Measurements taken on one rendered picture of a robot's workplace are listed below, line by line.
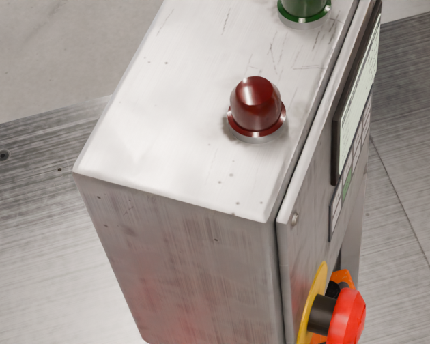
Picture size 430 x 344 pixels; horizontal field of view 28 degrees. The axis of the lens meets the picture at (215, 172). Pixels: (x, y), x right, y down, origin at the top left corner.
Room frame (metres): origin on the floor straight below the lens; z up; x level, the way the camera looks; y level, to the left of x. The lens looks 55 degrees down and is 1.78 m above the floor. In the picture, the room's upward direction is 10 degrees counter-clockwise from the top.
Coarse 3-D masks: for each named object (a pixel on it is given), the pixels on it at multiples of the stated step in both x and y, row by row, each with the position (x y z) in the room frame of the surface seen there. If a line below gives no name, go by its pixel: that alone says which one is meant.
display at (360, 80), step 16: (368, 32) 0.29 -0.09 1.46; (368, 48) 0.28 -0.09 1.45; (352, 64) 0.27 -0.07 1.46; (368, 64) 0.28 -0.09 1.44; (352, 80) 0.26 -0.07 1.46; (368, 80) 0.29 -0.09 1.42; (352, 96) 0.26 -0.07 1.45; (336, 112) 0.24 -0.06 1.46; (352, 112) 0.26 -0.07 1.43; (336, 128) 0.24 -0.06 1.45; (352, 128) 0.26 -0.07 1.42; (336, 144) 0.24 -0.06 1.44; (336, 160) 0.24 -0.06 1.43; (336, 176) 0.24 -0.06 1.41
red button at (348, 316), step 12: (348, 288) 0.21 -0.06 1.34; (324, 300) 0.21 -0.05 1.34; (336, 300) 0.20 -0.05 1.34; (348, 300) 0.20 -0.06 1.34; (360, 300) 0.20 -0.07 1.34; (312, 312) 0.20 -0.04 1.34; (324, 312) 0.20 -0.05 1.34; (336, 312) 0.19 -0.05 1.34; (348, 312) 0.19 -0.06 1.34; (360, 312) 0.19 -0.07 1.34; (312, 324) 0.20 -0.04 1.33; (324, 324) 0.19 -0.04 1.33; (336, 324) 0.19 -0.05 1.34; (348, 324) 0.19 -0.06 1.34; (360, 324) 0.19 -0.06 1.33; (336, 336) 0.18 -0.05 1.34; (348, 336) 0.18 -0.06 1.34
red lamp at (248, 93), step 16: (256, 80) 0.24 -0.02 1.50; (240, 96) 0.23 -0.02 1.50; (256, 96) 0.23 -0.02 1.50; (272, 96) 0.23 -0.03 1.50; (240, 112) 0.23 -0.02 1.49; (256, 112) 0.22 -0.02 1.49; (272, 112) 0.22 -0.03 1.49; (240, 128) 0.23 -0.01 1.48; (256, 128) 0.22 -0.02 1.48; (272, 128) 0.22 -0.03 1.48
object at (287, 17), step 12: (288, 0) 0.29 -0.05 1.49; (300, 0) 0.28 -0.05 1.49; (312, 0) 0.28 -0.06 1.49; (324, 0) 0.29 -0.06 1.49; (288, 12) 0.29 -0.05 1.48; (300, 12) 0.28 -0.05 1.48; (312, 12) 0.28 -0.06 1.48; (324, 12) 0.29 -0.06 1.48; (288, 24) 0.29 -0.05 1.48; (300, 24) 0.28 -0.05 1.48; (312, 24) 0.28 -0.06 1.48
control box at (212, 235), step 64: (192, 0) 0.31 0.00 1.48; (256, 0) 0.31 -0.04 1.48; (192, 64) 0.27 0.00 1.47; (256, 64) 0.27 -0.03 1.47; (320, 64) 0.26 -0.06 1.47; (128, 128) 0.24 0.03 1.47; (192, 128) 0.23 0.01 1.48; (320, 128) 0.23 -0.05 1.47; (128, 192) 0.21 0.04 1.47; (192, 192) 0.20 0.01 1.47; (256, 192) 0.20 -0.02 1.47; (320, 192) 0.22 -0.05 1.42; (128, 256) 0.22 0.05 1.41; (192, 256) 0.20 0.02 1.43; (256, 256) 0.18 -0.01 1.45; (320, 256) 0.22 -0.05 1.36; (192, 320) 0.20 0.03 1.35; (256, 320) 0.18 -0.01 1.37
